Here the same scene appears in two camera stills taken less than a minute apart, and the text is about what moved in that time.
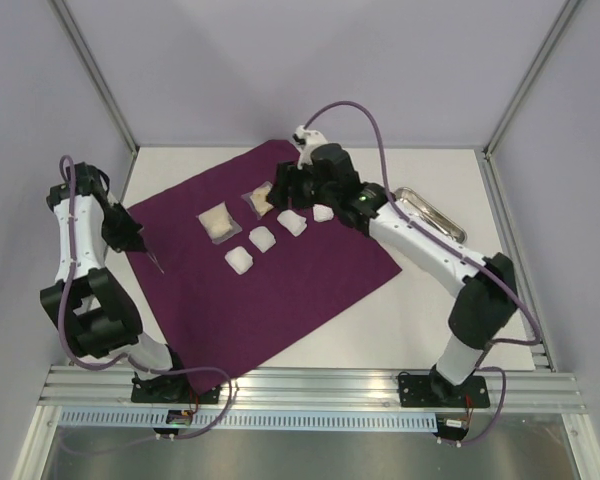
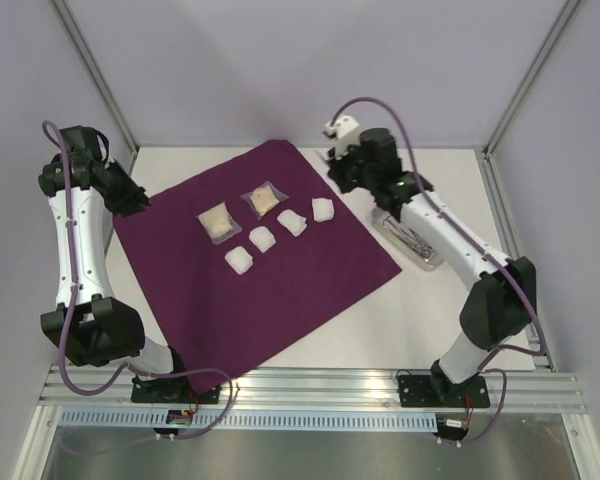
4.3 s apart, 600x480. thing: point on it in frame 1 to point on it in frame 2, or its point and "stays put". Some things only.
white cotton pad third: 293,222 stays put
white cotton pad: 239,259 stays put
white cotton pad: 262,237 stays put
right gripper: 284,186 to 344,170
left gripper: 130,239 to 134,194
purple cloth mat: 230,269 stays put
